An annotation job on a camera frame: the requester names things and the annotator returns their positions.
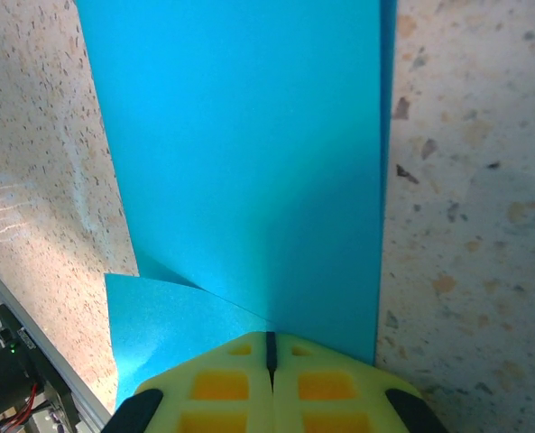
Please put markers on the blue paper sheet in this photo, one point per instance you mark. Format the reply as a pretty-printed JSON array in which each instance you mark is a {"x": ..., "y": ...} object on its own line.
[{"x": 249, "y": 158}]

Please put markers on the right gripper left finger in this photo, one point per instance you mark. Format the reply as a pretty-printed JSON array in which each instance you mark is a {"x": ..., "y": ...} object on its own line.
[{"x": 213, "y": 397}]

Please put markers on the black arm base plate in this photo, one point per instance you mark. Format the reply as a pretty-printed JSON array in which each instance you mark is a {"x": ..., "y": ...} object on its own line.
[{"x": 28, "y": 343}]

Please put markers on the aluminium mounting rail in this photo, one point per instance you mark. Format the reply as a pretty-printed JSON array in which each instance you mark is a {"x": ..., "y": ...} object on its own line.
[{"x": 59, "y": 365}]

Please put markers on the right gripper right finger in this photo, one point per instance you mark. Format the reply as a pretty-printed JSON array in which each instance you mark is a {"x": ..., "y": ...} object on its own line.
[{"x": 334, "y": 397}]

